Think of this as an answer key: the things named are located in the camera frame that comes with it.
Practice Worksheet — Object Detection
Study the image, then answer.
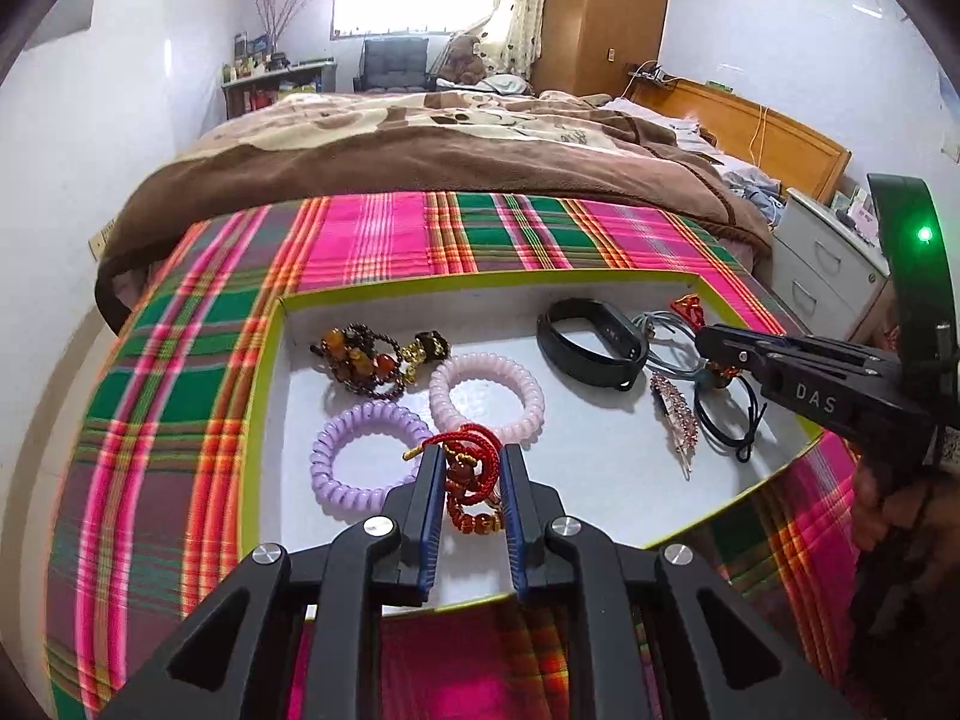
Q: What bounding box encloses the red knot ornament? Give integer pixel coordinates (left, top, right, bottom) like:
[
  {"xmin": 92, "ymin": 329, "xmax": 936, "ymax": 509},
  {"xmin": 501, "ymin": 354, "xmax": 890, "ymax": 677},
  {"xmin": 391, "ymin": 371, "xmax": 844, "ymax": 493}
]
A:
[{"xmin": 670, "ymin": 294, "xmax": 706, "ymax": 333}]

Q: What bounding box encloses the pink spiral hair tie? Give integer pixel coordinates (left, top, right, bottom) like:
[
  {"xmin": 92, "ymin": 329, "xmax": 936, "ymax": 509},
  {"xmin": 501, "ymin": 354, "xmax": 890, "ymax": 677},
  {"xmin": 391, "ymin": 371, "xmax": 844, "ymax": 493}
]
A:
[{"xmin": 428, "ymin": 351, "xmax": 548, "ymax": 446}]

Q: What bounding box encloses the red cord bead bracelet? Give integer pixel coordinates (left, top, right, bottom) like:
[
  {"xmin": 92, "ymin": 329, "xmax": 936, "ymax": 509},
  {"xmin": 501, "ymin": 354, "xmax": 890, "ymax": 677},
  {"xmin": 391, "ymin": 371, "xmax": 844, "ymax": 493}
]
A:
[{"xmin": 401, "ymin": 422, "xmax": 506, "ymax": 538}]

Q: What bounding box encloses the rhinestone hair clip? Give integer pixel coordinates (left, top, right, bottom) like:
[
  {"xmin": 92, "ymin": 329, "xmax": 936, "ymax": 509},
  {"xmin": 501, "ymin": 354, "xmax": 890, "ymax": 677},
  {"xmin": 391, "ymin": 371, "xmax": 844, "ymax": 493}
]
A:
[{"xmin": 649, "ymin": 371, "xmax": 700, "ymax": 481}]

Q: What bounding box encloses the black cord bead bracelet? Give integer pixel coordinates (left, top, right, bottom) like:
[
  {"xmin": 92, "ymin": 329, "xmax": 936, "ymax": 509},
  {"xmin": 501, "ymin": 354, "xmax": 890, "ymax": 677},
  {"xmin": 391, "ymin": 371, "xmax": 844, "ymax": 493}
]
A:
[{"xmin": 693, "ymin": 374, "xmax": 772, "ymax": 465}]

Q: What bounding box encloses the black fitness band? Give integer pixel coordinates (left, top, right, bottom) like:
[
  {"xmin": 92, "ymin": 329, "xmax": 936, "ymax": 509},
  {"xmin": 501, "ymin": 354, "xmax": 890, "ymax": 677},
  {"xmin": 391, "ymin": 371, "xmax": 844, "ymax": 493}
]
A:
[{"xmin": 535, "ymin": 298, "xmax": 649, "ymax": 392}]

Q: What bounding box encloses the gold black charm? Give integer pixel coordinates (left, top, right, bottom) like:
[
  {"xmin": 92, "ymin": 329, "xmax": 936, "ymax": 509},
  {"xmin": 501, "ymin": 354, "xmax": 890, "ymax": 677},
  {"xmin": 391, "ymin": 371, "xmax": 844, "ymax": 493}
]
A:
[{"xmin": 398, "ymin": 330, "xmax": 451, "ymax": 383}]

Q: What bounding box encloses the right hand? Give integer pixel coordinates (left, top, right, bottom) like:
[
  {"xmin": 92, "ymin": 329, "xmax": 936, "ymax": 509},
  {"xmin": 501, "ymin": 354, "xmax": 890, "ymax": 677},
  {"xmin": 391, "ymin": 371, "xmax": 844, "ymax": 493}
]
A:
[{"xmin": 851, "ymin": 463, "xmax": 931, "ymax": 553}]

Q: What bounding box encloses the grey drawer nightstand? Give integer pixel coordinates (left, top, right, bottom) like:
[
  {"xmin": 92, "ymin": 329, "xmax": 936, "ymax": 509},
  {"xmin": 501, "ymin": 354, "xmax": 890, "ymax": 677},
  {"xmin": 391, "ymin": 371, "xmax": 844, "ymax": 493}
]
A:
[{"xmin": 757, "ymin": 188, "xmax": 893, "ymax": 343}]

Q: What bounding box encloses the yellow-green shallow tray box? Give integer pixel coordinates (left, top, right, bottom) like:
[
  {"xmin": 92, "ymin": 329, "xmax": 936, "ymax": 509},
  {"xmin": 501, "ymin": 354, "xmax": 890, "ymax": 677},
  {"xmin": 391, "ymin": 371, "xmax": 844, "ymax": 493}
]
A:
[{"xmin": 237, "ymin": 268, "xmax": 825, "ymax": 616}]

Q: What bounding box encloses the wooden headboard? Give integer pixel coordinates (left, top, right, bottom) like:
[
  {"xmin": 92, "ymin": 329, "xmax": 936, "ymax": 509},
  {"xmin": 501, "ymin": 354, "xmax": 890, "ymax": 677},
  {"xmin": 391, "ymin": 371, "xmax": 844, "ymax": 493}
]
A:
[{"xmin": 630, "ymin": 78, "xmax": 851, "ymax": 203}]

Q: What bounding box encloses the pink green plaid cloth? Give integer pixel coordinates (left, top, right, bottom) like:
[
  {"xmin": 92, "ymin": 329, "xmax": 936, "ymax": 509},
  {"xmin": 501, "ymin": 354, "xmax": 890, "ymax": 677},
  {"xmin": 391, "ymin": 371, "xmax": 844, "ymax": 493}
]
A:
[{"xmin": 46, "ymin": 192, "xmax": 854, "ymax": 718}]

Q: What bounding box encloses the wooden wardrobe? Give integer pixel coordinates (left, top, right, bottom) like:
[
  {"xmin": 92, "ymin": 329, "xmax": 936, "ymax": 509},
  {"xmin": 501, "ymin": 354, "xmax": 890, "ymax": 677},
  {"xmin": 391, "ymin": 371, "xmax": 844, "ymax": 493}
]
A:
[{"xmin": 532, "ymin": 0, "xmax": 669, "ymax": 98}]

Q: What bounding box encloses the floral curtain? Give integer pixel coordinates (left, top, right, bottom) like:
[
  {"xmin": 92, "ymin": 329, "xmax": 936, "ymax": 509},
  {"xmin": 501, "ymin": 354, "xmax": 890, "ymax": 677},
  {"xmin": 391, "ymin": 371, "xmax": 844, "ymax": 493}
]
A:
[{"xmin": 478, "ymin": 0, "xmax": 545, "ymax": 80}]

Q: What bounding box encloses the brown teddy bear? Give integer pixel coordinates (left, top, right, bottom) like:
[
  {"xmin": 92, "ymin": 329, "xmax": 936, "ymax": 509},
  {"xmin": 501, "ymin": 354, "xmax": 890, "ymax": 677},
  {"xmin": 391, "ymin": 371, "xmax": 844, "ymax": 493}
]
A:
[{"xmin": 434, "ymin": 34, "xmax": 487, "ymax": 86}]

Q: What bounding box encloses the brown beige blanket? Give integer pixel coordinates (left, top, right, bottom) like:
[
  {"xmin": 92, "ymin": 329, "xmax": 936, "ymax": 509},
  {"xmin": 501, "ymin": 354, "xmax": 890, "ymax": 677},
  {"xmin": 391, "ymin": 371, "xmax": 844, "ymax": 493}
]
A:
[{"xmin": 94, "ymin": 91, "xmax": 773, "ymax": 330}]

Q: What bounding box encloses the black chair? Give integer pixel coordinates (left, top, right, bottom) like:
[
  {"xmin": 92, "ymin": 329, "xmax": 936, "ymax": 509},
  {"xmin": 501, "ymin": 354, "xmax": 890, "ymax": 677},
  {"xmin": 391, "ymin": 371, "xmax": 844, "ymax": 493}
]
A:
[{"xmin": 353, "ymin": 37, "xmax": 430, "ymax": 93}]

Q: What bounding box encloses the window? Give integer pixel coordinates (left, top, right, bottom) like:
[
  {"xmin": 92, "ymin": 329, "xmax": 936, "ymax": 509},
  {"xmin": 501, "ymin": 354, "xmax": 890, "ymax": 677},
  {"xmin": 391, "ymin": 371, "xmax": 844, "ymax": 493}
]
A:
[{"xmin": 331, "ymin": 0, "xmax": 493, "ymax": 39}]

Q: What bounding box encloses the cluttered shelf desk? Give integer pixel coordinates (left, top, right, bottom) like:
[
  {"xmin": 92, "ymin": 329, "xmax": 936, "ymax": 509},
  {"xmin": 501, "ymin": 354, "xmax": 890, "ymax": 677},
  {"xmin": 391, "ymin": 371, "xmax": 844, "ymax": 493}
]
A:
[{"xmin": 220, "ymin": 32, "xmax": 337, "ymax": 119}]

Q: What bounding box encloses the dried branches vase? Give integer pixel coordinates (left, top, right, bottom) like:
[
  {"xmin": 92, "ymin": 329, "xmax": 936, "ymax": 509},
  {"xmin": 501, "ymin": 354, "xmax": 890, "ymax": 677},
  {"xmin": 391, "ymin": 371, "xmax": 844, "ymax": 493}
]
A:
[{"xmin": 254, "ymin": 0, "xmax": 309, "ymax": 59}]

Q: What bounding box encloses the grey-blue cord bracelet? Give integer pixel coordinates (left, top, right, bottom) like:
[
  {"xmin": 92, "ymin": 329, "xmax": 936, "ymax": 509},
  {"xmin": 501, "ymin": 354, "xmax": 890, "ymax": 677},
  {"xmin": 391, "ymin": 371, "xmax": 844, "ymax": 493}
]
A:
[{"xmin": 632, "ymin": 308, "xmax": 712, "ymax": 384}]

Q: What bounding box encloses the green-lit tracker ring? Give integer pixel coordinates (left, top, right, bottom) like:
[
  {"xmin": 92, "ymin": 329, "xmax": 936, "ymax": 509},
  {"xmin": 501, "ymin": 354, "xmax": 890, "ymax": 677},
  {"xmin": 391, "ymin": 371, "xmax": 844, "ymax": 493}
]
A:
[{"xmin": 867, "ymin": 172, "xmax": 960, "ymax": 392}]

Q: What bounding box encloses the amber bead bracelet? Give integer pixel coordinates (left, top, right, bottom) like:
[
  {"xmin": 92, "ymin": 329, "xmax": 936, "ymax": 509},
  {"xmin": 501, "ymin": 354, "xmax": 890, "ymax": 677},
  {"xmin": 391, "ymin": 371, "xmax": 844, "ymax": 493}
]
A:
[{"xmin": 310, "ymin": 323, "xmax": 410, "ymax": 400}]

